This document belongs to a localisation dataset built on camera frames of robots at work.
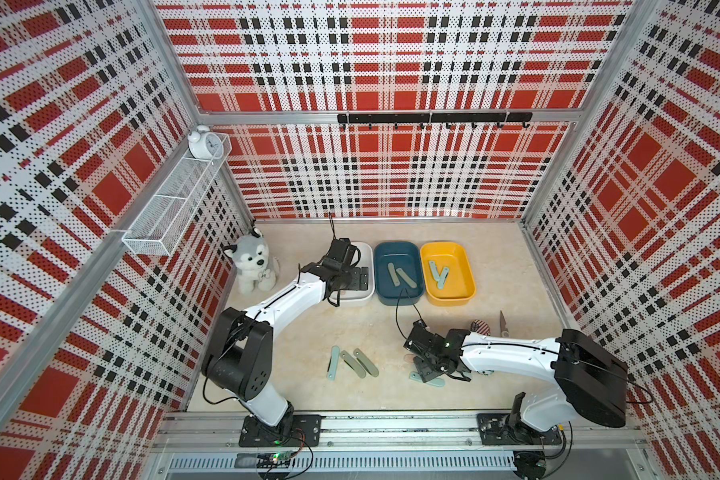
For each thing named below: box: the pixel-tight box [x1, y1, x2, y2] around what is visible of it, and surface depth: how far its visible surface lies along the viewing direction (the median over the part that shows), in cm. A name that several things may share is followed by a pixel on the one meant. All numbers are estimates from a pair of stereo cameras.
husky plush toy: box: [223, 227, 279, 294], surface depth 90 cm
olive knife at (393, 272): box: [388, 262, 401, 287], surface depth 107 cm
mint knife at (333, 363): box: [328, 345, 340, 381], surface depth 86 cm
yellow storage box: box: [420, 242, 477, 307], surface depth 104 cm
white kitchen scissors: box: [500, 309, 510, 338], surface depth 94 cm
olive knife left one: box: [340, 350, 366, 379], surface depth 87 cm
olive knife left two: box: [353, 348, 379, 377], surface depth 86 cm
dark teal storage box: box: [374, 241, 424, 307], surface depth 106 cm
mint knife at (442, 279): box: [438, 267, 449, 290], surface depth 104 cm
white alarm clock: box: [187, 124, 224, 160], surface depth 82 cm
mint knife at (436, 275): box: [429, 260, 444, 290], surface depth 103 cm
